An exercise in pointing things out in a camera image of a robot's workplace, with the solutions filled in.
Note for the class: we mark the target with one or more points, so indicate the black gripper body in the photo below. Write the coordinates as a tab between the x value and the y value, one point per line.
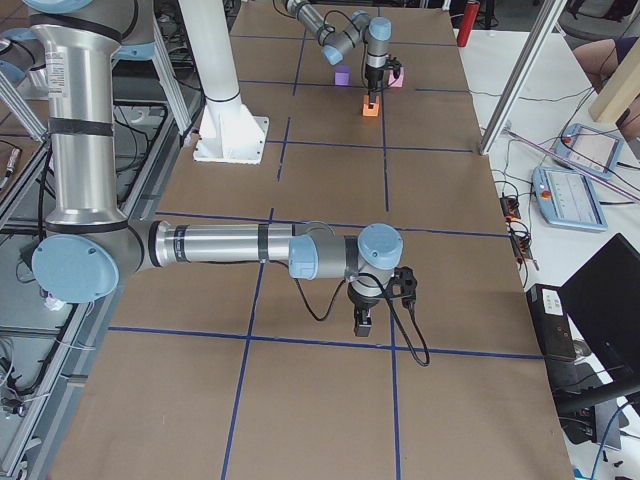
373	79
363	302

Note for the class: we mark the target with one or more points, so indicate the orange foam block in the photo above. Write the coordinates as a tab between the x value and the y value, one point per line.
370	111

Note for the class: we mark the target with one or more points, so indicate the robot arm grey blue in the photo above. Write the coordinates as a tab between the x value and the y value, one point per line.
373	32
91	246

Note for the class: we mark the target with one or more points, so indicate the pink foam block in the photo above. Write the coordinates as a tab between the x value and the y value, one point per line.
392	83

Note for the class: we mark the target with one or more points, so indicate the purple foam block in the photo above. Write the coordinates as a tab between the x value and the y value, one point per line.
342	75

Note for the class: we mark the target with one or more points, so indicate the red cylinder tube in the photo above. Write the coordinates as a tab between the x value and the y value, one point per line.
467	23

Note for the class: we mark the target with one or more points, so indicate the orange black connector strip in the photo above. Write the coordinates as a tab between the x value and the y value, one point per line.
519	233

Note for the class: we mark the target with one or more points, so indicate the black box device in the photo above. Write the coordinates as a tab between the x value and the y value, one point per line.
550	323

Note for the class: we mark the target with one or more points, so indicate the near blue teach pendant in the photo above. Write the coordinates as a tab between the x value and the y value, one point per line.
567	199

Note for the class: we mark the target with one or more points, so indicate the blue teach pendant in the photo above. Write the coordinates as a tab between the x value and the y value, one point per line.
567	199
595	150

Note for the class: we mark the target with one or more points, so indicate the far blue teach pendant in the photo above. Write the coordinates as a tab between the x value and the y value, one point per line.
595	150

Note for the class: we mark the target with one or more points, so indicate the black laptop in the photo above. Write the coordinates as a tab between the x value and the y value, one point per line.
602	300

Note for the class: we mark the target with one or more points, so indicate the wooden beam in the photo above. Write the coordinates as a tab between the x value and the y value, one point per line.
620	90

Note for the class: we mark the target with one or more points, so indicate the white pedestal column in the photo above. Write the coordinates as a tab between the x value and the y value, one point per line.
229	133

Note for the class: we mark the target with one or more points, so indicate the aluminium frame post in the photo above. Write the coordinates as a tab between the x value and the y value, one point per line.
542	28

